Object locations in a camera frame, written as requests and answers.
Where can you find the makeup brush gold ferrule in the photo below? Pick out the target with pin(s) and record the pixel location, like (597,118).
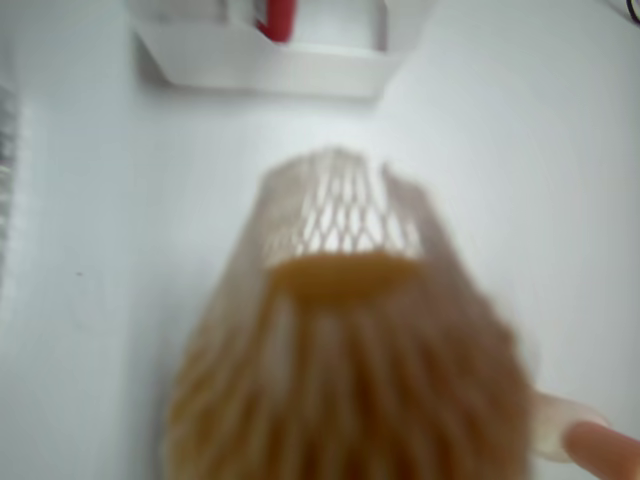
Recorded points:
(350,375)

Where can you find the pink bottle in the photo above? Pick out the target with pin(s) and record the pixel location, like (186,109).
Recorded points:
(600,445)

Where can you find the frosted plastic tray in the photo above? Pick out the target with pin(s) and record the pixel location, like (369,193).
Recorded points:
(275,70)

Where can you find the red tube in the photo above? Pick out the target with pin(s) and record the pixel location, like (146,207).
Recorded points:
(277,20)

